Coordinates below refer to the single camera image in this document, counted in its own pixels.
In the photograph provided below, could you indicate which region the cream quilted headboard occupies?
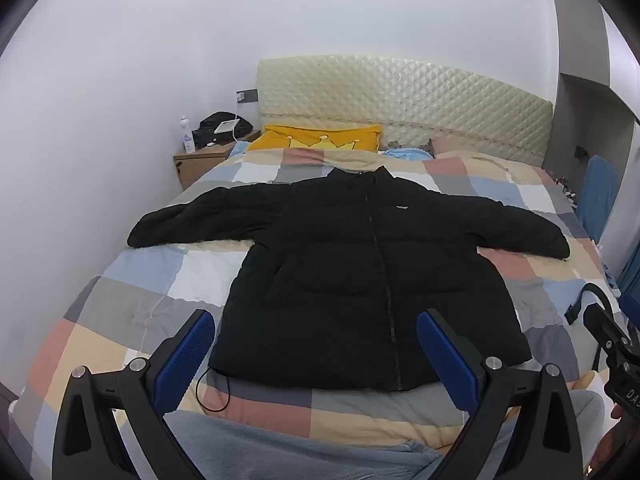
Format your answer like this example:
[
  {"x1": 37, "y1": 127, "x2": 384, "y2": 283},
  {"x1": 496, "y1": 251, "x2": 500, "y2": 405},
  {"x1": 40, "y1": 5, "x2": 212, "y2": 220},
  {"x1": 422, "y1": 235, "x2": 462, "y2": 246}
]
[{"x1": 256, "y1": 55, "x2": 554, "y2": 167}]

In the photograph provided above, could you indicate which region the person's right hand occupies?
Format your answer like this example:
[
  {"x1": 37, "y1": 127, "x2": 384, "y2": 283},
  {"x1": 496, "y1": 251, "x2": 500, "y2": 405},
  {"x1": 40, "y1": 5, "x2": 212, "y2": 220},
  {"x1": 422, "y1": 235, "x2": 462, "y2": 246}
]
[{"x1": 592, "y1": 402, "x2": 627, "y2": 468}]

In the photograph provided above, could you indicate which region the black bag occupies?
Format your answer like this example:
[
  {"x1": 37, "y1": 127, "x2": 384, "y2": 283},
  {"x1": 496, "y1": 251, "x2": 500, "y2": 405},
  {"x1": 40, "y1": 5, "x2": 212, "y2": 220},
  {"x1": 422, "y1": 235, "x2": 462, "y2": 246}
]
[{"x1": 192, "y1": 111, "x2": 254, "y2": 150}]

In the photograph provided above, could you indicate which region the black puffer jacket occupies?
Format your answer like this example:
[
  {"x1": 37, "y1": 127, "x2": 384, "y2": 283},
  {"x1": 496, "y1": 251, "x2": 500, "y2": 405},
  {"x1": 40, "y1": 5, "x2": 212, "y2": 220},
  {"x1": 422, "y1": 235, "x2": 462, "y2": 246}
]
[{"x1": 127, "y1": 165, "x2": 572, "y2": 393}]

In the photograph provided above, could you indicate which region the light blue cloth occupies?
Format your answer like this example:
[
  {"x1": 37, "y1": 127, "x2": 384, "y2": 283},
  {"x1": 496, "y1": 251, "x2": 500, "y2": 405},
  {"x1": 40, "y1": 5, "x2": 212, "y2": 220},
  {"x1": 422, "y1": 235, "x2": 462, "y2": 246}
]
[{"x1": 382, "y1": 147, "x2": 435, "y2": 162}]

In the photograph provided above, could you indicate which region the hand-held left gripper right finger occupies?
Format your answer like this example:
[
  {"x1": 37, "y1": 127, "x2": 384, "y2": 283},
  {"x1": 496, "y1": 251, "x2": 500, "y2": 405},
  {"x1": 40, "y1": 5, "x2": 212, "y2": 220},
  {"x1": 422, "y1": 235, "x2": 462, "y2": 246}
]
[{"x1": 417, "y1": 308, "x2": 584, "y2": 480}]

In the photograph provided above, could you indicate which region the blue hanging towel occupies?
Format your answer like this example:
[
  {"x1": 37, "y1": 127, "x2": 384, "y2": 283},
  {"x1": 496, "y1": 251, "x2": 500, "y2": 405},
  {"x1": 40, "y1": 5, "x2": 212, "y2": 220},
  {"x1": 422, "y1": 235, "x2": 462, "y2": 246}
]
[{"x1": 575, "y1": 154, "x2": 621, "y2": 246}]

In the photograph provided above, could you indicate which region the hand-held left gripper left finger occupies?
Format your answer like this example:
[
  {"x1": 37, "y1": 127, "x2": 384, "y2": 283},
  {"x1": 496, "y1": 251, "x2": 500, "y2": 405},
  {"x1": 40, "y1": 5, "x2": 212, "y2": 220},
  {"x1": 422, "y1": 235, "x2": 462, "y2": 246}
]
[{"x1": 51, "y1": 308, "x2": 217, "y2": 480}]

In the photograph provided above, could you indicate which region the black strap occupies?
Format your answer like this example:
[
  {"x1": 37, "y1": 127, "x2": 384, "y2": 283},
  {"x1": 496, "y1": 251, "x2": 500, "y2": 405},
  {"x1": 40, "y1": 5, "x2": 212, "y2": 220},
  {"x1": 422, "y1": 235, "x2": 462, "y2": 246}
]
[{"x1": 564, "y1": 282, "x2": 622, "y2": 327}]

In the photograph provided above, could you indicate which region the wooden nightstand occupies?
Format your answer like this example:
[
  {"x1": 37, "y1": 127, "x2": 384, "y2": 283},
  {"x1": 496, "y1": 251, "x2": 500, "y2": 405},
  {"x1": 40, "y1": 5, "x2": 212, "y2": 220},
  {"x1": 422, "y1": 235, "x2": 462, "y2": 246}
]
[{"x1": 173, "y1": 130, "x2": 262, "y2": 192}]

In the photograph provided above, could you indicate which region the yellow crown pillow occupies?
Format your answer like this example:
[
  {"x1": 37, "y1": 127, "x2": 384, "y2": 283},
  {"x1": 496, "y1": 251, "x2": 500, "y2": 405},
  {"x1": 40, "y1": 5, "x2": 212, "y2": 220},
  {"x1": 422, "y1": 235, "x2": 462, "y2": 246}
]
[{"x1": 247, "y1": 124, "x2": 383, "y2": 153}]

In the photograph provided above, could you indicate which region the grey wardrobe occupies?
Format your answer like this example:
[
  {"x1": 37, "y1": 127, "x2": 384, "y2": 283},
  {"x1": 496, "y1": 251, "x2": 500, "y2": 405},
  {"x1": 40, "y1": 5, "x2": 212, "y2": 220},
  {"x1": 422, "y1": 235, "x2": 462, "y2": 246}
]
[{"x1": 542, "y1": 0, "x2": 640, "y2": 281}]

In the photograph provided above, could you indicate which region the checked pastel blanket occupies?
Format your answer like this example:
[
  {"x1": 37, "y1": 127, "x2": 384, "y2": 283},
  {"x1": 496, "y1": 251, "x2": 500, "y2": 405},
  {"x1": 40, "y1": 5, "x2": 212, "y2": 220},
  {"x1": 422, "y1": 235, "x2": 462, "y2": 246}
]
[{"x1": 15, "y1": 140, "x2": 623, "y2": 466}]

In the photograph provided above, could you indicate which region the white bottle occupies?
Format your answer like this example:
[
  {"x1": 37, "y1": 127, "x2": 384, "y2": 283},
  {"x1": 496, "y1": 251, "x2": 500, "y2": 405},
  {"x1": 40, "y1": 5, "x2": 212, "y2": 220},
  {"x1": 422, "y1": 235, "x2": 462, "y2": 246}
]
[{"x1": 180, "y1": 115, "x2": 196, "y2": 154}]

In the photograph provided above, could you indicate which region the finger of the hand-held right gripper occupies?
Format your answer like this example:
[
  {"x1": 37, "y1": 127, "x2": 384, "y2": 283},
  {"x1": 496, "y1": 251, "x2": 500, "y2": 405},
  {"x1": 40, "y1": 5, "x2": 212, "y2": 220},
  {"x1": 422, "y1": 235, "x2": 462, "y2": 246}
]
[{"x1": 581, "y1": 302, "x2": 632, "y2": 361}]

